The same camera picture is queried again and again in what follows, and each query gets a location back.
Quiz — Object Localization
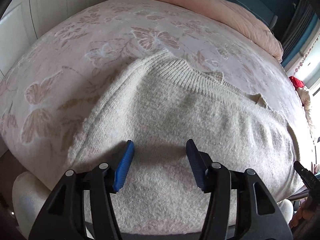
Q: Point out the pink folded duvet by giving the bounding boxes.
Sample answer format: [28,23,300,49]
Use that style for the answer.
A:
[157,0,283,62]

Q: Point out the red cloth near window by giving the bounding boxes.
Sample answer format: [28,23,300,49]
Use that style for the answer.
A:
[289,76,305,90]

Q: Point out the beige plush toy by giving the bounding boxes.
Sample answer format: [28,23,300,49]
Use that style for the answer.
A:
[297,86,316,128]

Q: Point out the pink butterfly bedspread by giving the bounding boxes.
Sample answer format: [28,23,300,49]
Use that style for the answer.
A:
[1,0,315,188]

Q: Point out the white panelled wardrobe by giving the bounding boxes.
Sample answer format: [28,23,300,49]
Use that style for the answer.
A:
[1,0,106,76]

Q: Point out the dark grey curtain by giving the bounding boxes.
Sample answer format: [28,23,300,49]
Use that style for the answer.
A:
[280,0,315,58]

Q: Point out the white patterned trouser leg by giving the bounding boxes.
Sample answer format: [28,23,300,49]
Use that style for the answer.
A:
[12,171,51,239]

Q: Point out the cream knit sweater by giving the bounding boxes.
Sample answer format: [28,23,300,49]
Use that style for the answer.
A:
[68,50,301,235]

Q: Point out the person's right hand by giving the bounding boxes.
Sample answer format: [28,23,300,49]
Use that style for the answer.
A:
[289,202,314,228]

